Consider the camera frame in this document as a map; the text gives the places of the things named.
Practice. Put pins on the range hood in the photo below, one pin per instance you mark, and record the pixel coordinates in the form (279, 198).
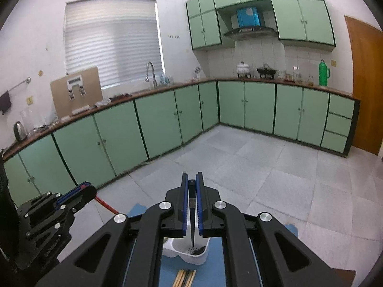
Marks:
(248, 31)

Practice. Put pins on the white power strip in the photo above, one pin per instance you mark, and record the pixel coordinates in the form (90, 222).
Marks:
(80, 109)

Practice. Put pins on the steel electric kettle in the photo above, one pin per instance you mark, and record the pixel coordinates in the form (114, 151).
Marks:
(19, 131)

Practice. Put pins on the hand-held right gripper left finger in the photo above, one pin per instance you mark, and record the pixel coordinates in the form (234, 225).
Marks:
(186, 209)

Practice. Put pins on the green base cabinets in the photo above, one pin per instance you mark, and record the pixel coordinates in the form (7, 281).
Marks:
(149, 125)

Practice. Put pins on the blue mat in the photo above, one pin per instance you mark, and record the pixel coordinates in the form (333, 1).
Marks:
(214, 263)

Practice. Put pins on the chrome kitchen faucet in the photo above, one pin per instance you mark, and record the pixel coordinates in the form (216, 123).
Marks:
(152, 71)

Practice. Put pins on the white clip device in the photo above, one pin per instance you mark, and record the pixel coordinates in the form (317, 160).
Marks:
(74, 81)

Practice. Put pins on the brown wooden board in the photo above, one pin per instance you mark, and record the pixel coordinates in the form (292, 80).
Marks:
(89, 80)

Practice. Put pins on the white utensil holder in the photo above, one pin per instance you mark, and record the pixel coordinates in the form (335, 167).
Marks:
(179, 252)

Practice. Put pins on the row of glass jars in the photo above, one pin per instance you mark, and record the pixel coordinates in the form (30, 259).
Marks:
(296, 77)

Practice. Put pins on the green wall cabinets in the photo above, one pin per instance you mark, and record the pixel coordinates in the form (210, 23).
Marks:
(299, 18)

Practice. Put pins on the dark towel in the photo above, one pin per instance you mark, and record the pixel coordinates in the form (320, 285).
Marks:
(5, 103)

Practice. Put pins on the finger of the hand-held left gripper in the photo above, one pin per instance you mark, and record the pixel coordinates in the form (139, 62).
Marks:
(71, 195)
(86, 196)

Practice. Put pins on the dark cloth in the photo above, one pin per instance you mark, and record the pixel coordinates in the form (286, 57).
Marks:
(119, 97)

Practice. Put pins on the small chrome tap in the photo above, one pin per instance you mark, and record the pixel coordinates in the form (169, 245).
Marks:
(197, 72)

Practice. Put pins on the white window blind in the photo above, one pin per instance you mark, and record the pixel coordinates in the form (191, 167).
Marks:
(113, 41)

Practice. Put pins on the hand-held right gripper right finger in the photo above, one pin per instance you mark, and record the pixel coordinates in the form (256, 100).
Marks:
(198, 215)

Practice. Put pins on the white lidded pot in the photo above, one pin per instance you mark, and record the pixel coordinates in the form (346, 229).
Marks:
(243, 68)

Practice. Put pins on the metal towel bar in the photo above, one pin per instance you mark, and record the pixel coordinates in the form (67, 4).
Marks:
(21, 84)

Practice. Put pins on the clear plastic pitcher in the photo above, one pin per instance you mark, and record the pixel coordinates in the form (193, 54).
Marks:
(27, 119)

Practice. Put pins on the green thermos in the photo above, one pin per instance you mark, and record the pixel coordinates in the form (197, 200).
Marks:
(323, 74)

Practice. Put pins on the brown wooden door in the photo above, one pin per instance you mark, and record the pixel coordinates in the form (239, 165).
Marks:
(365, 89)

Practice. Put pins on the black wok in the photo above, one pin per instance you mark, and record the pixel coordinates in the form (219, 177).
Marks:
(265, 71)

